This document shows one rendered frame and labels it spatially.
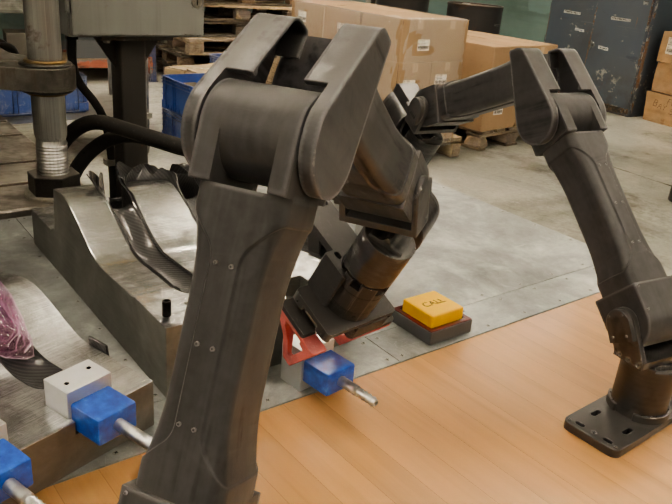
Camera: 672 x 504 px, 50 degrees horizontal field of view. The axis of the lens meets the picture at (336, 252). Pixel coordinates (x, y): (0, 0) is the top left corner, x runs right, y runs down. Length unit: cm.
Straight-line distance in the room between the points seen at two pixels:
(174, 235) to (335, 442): 40
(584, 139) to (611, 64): 686
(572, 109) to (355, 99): 51
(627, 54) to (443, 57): 315
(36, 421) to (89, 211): 38
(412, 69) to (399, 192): 405
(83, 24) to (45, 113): 23
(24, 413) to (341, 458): 31
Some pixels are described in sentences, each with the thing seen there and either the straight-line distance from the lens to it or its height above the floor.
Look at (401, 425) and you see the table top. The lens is 81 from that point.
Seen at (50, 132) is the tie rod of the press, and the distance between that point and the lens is 146.
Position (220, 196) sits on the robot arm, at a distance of 43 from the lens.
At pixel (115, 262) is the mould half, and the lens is 96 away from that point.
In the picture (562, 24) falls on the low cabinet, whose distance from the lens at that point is 817.
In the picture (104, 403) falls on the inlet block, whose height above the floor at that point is 87.
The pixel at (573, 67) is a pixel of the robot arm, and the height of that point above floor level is 116.
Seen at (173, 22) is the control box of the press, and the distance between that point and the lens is 166.
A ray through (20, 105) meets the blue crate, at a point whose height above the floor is 32.
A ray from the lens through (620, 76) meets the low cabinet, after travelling 770.
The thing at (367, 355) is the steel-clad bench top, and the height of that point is 80.
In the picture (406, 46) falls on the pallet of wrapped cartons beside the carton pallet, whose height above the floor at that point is 76.
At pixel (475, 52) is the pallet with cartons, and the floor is 68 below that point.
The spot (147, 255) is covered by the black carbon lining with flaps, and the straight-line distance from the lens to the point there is 99.
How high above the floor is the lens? 127
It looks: 23 degrees down
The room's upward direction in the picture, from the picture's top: 5 degrees clockwise
